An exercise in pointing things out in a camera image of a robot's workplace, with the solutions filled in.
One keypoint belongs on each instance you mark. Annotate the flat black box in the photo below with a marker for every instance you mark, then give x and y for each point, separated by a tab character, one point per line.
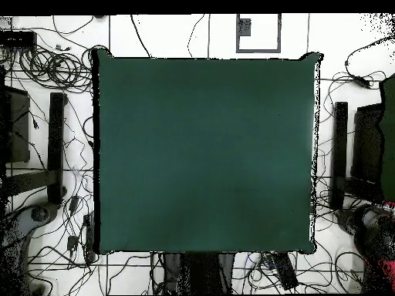
18	39

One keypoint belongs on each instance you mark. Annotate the black inline power adapter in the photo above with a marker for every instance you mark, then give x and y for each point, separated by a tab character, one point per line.
362	82

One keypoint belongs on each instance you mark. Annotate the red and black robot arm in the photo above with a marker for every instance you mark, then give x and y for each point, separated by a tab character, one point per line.
376	237

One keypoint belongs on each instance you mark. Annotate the black desk foot frame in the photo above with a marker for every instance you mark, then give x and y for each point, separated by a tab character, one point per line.
339	154
56	148

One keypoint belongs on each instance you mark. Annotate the dark cabinet box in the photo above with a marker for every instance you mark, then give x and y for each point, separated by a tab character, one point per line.
367	145
17	129

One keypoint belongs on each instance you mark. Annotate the grey square floor frame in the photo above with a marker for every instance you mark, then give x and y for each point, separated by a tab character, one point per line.
243	27

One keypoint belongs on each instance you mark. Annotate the small black power adapter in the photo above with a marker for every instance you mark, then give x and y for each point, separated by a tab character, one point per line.
72	243

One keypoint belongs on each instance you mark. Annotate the narrow black power strip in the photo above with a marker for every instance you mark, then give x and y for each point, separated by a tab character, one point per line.
89	237

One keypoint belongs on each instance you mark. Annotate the dark green table cloth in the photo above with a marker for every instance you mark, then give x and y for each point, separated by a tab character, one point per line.
200	154

